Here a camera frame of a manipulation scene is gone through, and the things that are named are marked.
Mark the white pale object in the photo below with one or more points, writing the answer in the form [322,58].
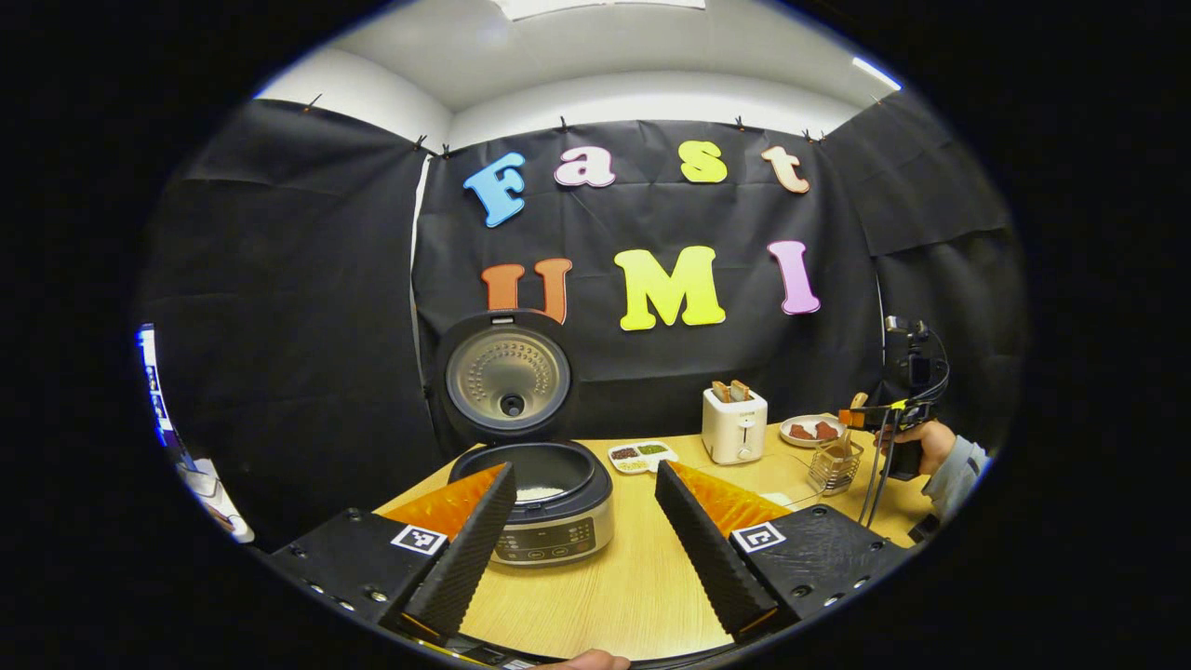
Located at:
[219,502]

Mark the wooden spoon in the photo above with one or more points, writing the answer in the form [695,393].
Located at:
[845,443]

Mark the grey rice cooker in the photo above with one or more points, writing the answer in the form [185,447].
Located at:
[558,535]

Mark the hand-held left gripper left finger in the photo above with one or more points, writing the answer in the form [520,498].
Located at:
[465,558]

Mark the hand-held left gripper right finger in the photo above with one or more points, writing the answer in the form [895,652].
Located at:
[707,558]

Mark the toast slice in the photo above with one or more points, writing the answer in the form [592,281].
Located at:
[721,392]
[741,390]

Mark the black backdrop cloth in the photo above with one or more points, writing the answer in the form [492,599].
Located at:
[279,326]

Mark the white round plate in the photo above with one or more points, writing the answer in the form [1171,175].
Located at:
[800,442]

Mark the white divided grain dish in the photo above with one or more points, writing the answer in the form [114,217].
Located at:
[642,457]

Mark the white toaster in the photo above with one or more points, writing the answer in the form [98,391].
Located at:
[735,430]

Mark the reddish meat slice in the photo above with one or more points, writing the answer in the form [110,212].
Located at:
[801,433]
[826,431]

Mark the white printed notice sheet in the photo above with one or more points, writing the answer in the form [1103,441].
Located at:
[153,391]

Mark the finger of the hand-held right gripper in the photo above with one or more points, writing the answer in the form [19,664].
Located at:
[870,416]

